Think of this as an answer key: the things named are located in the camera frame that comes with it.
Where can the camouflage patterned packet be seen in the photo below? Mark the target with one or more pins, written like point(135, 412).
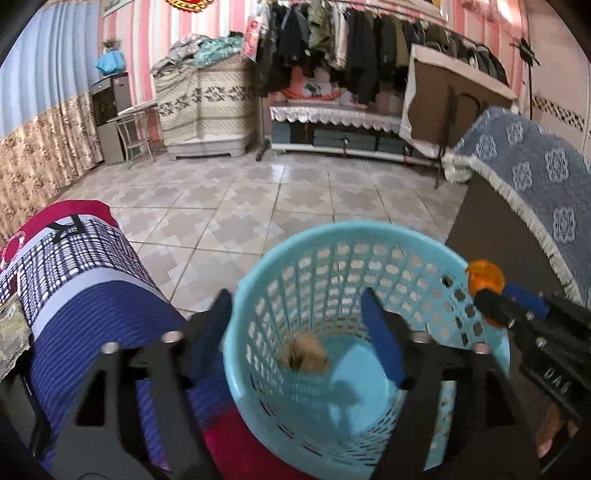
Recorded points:
point(15, 334)

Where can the water dispenser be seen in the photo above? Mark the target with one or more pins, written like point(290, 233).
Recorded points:
point(110, 96)

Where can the folded table brown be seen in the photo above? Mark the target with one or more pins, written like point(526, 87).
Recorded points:
point(444, 97)

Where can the blue fringed cloth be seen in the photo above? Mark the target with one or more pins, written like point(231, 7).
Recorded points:
point(544, 180)

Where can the blue floral curtain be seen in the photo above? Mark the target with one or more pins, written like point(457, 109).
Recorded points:
point(48, 136)

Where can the pile of clothes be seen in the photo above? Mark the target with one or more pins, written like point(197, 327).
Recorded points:
point(199, 51)

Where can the light blue plastic basket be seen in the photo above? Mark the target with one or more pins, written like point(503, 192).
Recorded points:
point(336, 425)

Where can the cloth covered cabinet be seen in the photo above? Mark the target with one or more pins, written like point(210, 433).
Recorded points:
point(208, 111)

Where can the brown paper ball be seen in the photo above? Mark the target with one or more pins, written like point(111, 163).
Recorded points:
point(304, 353)

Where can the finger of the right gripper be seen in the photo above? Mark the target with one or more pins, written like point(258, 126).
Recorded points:
point(500, 310)
point(534, 303)

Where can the red heart wall ornament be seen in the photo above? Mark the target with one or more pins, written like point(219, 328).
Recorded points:
point(192, 6)

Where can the low tv stand lace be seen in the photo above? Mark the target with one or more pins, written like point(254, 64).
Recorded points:
point(342, 131)

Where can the striped blue red blanket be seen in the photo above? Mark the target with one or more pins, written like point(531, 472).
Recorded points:
point(82, 285)

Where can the black wallet case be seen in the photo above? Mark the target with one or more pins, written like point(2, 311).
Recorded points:
point(22, 408)

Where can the orange tangerine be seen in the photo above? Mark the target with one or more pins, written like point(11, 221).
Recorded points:
point(484, 275)

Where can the clothes rack with garments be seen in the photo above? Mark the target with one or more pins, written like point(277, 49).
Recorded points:
point(354, 54)

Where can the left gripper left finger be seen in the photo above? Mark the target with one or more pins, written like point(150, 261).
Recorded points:
point(102, 436)

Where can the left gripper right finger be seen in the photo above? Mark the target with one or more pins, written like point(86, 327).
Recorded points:
point(488, 438)

